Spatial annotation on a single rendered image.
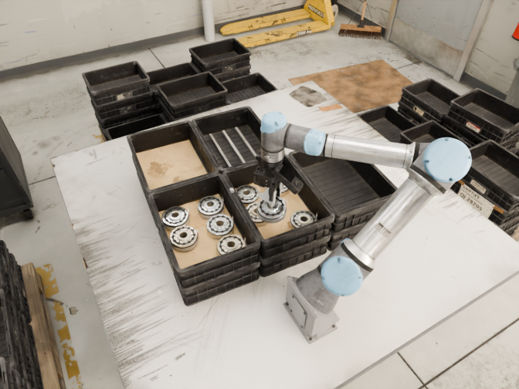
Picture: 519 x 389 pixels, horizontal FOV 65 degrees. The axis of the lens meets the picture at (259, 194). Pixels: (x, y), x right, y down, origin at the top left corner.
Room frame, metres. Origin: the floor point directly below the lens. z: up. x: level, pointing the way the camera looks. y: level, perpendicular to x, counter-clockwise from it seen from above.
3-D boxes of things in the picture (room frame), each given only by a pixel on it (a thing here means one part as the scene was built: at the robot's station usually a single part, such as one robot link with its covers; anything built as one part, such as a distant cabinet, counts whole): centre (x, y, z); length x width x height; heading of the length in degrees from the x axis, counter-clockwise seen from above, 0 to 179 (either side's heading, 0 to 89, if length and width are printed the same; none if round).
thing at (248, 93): (2.63, 0.12, 0.31); 0.40 x 0.30 x 0.34; 120
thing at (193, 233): (0.95, 0.28, 0.86); 0.10 x 0.10 x 0.01
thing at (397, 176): (1.46, -0.71, 0.70); 0.33 x 0.23 x 0.01; 30
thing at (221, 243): (0.91, 0.10, 0.86); 0.10 x 0.10 x 0.01
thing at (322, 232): (1.11, -0.06, 0.87); 0.40 x 0.30 x 0.11; 25
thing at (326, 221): (1.11, -0.06, 0.92); 0.40 x 0.30 x 0.02; 25
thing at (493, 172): (1.67, -1.31, 0.37); 0.40 x 0.30 x 0.45; 30
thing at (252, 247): (0.98, 0.21, 0.92); 0.40 x 0.30 x 0.02; 25
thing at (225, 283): (0.98, 0.21, 0.76); 0.40 x 0.30 x 0.12; 25
